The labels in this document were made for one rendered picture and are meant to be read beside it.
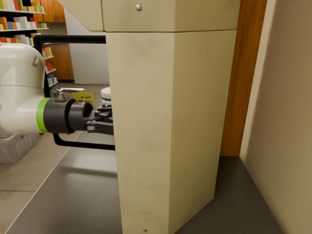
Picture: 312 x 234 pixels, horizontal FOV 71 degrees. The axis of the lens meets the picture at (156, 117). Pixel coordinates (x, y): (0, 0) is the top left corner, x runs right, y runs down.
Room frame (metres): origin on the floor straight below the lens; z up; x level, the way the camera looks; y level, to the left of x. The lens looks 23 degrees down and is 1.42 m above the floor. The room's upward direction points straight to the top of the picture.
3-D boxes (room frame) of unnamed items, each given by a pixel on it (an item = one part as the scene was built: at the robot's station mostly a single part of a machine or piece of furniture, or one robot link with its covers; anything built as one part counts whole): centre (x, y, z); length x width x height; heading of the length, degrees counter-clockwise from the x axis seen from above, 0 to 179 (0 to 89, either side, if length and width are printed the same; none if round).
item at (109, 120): (0.48, 0.11, 1.20); 0.11 x 0.01 x 0.04; 58
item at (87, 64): (0.71, 0.24, 1.19); 0.30 x 0.01 x 0.40; 81
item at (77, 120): (0.52, 0.17, 1.20); 0.09 x 0.08 x 0.07; 86
